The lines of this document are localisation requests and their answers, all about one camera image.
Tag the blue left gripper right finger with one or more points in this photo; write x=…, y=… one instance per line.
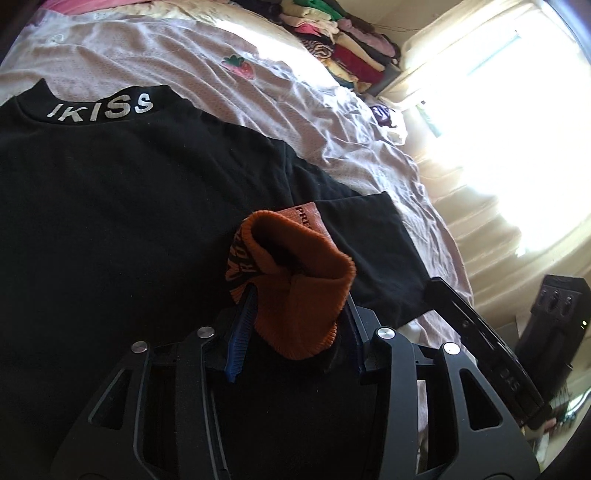
x=352, y=340

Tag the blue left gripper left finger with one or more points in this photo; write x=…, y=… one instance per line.
x=238, y=341

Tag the black long-sleeve shirt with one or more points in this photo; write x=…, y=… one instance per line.
x=117, y=218

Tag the stack of folded clothes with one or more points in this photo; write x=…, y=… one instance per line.
x=357, y=56

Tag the black device on floor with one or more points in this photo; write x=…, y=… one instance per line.
x=559, y=318

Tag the purple white garment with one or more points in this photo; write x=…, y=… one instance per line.
x=391, y=122

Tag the lilac patterned bed sheet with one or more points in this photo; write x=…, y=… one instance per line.
x=248, y=74

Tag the pink quilted duvet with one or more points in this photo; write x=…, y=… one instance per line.
x=76, y=7

